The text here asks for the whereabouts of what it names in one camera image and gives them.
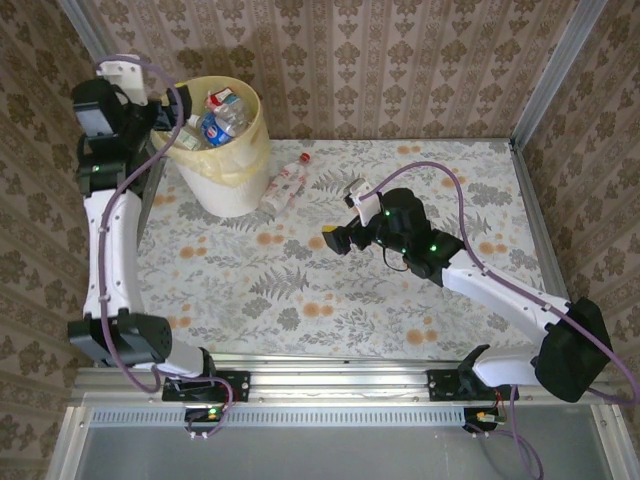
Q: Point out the clear bottle red white label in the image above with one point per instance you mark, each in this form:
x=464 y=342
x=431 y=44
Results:
x=218 y=100

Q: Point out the clear bottle green white label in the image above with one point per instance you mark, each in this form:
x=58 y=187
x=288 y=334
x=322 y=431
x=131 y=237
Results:
x=189 y=140

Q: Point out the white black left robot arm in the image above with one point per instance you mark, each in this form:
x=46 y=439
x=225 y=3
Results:
x=112 y=250

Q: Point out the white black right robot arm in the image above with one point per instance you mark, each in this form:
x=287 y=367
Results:
x=500 y=285

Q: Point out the yellow plastic bin liner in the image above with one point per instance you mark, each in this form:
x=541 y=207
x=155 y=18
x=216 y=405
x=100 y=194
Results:
x=252 y=145

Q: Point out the white plastic waste bin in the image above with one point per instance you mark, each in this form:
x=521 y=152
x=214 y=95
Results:
x=225 y=195

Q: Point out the clear bottle red print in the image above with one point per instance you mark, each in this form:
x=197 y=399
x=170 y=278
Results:
x=282 y=187

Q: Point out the black controller box orange plug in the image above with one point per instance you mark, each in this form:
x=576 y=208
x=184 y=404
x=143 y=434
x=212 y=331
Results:
x=475 y=422

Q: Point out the grey metal platform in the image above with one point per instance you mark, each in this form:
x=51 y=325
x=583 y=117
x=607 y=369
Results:
x=325 y=455

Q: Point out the black controller box green light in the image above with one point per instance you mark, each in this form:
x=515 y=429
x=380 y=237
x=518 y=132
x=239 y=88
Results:
x=200 y=415

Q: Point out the aluminium table side rail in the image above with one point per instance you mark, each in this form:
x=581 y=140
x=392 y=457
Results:
x=150 y=200
x=548 y=250

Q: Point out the aluminium frame post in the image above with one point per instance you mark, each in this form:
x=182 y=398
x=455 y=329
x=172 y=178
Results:
x=82 y=30
x=570 y=50

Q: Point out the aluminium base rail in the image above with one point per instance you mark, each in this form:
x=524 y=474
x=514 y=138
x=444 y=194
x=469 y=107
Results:
x=340 y=382

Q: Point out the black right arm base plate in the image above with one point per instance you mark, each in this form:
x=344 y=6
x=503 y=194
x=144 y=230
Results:
x=440 y=385

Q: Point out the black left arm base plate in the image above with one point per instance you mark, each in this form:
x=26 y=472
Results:
x=235 y=387

